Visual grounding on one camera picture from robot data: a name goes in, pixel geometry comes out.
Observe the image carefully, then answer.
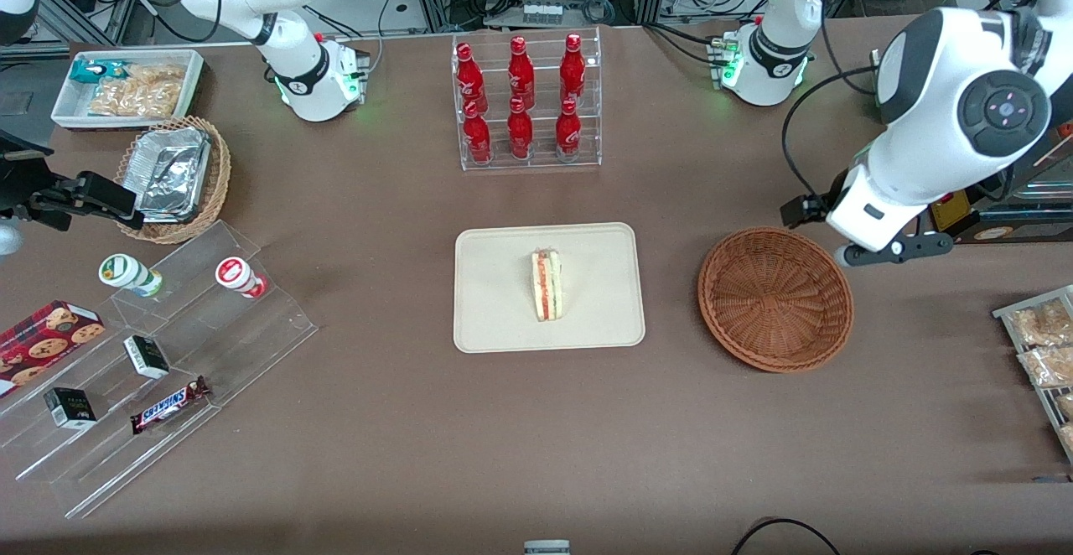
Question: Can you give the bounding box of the teal snack packet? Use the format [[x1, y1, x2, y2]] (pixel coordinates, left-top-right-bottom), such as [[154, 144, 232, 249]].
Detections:
[[69, 60, 128, 86]]

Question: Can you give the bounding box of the light tan wicker basket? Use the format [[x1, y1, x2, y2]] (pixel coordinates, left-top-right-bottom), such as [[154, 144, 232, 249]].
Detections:
[[115, 116, 232, 245]]

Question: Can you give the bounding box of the black food warmer cabinet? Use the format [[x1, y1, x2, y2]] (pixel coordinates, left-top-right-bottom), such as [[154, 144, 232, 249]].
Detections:
[[872, 0, 1073, 246]]

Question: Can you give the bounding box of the black base cable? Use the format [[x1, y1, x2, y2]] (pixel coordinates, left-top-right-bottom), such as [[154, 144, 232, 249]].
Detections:
[[641, 23, 722, 65]]

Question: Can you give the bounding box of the Snickers chocolate bar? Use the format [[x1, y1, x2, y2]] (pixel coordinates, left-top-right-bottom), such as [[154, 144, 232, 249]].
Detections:
[[130, 376, 211, 435]]

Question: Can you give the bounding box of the grey metal tray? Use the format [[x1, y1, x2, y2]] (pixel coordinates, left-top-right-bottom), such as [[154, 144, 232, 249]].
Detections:
[[993, 285, 1073, 465]]

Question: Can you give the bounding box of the clear acrylic stepped display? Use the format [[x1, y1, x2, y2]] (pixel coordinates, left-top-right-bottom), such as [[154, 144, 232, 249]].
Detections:
[[0, 220, 320, 521]]

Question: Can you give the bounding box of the red cola bottle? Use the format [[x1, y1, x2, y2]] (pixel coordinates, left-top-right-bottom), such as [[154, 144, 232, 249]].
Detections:
[[463, 101, 493, 164], [560, 34, 586, 103], [455, 42, 488, 105], [556, 99, 583, 162], [507, 96, 535, 160], [508, 36, 536, 103]]

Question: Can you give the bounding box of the red lid cup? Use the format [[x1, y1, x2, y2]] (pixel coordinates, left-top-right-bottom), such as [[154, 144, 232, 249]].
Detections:
[[215, 257, 268, 299]]

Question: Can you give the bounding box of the small black white carton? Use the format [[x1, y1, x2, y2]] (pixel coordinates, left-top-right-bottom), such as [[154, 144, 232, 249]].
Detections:
[[123, 335, 170, 381]]

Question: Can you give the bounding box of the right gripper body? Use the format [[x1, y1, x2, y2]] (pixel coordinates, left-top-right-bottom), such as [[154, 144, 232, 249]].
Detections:
[[0, 130, 72, 233]]

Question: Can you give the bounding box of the white plastic bin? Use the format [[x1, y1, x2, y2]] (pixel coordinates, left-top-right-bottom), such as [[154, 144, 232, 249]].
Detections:
[[50, 49, 205, 131]]

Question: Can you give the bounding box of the black table cable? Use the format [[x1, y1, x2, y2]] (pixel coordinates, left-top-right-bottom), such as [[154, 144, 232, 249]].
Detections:
[[729, 518, 843, 555]]

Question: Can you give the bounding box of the clear acrylic bottle rack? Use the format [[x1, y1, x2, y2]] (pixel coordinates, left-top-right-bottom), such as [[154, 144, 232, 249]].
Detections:
[[451, 27, 603, 172]]

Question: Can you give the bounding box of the red cookie box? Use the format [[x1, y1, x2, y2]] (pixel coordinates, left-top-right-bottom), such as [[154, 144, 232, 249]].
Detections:
[[0, 300, 106, 397]]

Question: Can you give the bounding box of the beige plastic tray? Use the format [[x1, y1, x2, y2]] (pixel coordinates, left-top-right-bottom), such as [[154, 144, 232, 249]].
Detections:
[[454, 221, 647, 354]]

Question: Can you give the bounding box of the brown wicker basket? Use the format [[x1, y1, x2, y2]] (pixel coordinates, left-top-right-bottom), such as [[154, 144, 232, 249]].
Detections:
[[697, 227, 855, 373]]

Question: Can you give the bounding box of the clear bag of crackers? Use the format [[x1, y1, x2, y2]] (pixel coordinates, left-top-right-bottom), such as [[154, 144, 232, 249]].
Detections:
[[124, 63, 187, 91], [87, 77, 182, 118]]

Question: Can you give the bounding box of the aluminium foil container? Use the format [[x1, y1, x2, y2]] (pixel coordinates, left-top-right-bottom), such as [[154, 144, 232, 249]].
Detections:
[[132, 126, 212, 224]]

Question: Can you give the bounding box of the green lid cup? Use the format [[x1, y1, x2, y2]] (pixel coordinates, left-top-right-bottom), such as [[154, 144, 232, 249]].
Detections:
[[98, 253, 165, 298]]

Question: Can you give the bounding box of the triangular sandwich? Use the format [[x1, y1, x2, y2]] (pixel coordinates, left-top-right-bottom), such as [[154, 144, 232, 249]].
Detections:
[[531, 247, 565, 323]]

